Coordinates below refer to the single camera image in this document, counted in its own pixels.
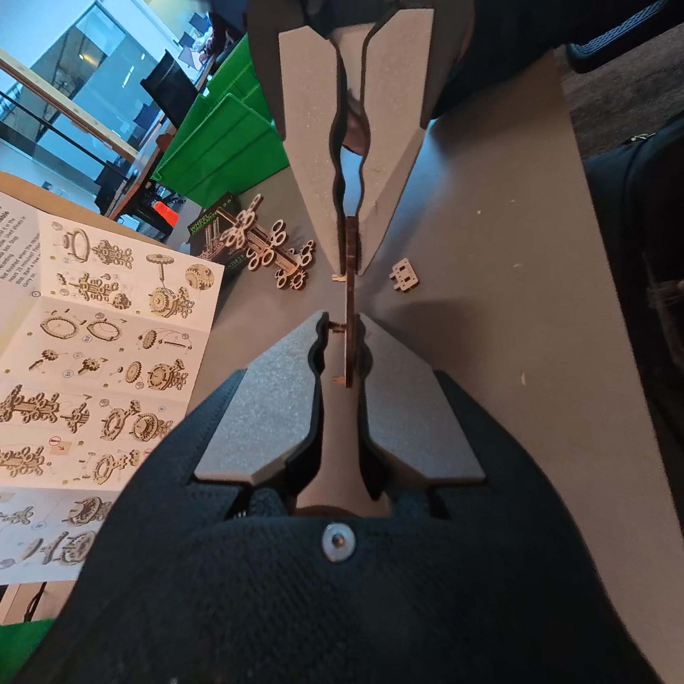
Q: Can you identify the wooden railing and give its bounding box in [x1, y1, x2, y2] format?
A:
[0, 48, 141, 164]

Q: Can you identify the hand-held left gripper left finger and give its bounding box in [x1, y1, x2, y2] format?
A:
[194, 311, 329, 500]

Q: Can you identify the person's right hand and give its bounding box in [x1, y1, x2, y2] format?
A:
[343, 88, 372, 157]

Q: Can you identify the white instruction board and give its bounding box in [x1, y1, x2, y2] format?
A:
[0, 190, 42, 305]

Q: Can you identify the black model kit box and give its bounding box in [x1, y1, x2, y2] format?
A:
[186, 191, 252, 279]

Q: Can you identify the wooden flower-disc rod assembly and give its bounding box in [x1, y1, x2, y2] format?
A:
[216, 193, 317, 292]

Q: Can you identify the small wooden connector piece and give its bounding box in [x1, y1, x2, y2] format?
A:
[389, 258, 421, 294]

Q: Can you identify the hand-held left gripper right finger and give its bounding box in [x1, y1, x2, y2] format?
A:
[357, 313, 487, 500]

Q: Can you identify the round wooden frame part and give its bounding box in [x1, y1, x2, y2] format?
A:
[330, 215, 359, 389]

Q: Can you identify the tan rounded wooden panel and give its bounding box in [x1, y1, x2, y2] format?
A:
[0, 171, 145, 236]

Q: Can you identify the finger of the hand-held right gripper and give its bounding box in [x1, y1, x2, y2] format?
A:
[354, 6, 435, 277]
[278, 29, 347, 273]

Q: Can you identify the green plastic bin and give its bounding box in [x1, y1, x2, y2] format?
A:
[202, 33, 274, 126]
[152, 93, 290, 210]
[0, 620, 54, 682]

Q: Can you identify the folded assembly instruction sheet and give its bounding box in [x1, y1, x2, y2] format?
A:
[0, 211, 225, 586]

